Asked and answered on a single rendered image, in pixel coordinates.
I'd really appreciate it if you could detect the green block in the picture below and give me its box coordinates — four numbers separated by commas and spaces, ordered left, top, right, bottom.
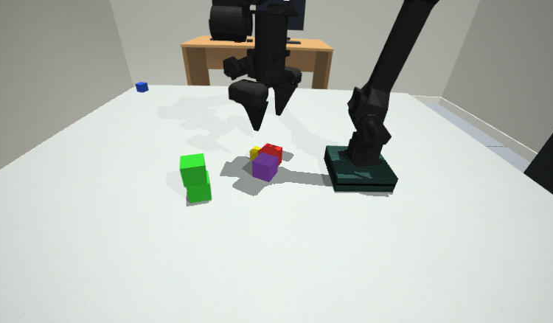
179, 153, 208, 187
186, 171, 212, 203

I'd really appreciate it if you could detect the purple block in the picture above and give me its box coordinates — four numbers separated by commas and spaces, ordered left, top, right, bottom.
252, 153, 278, 182

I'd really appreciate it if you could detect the yellow block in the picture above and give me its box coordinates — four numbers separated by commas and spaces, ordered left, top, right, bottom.
250, 146, 261, 161

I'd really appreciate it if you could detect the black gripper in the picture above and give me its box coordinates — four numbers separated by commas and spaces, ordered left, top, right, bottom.
229, 44, 302, 131

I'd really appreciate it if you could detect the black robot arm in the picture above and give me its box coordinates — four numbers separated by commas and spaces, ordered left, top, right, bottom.
209, 0, 439, 167

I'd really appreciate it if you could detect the red block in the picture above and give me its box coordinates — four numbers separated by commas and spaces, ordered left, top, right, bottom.
258, 143, 282, 166

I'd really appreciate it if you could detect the small blue block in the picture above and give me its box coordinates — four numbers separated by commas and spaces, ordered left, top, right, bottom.
136, 82, 149, 93

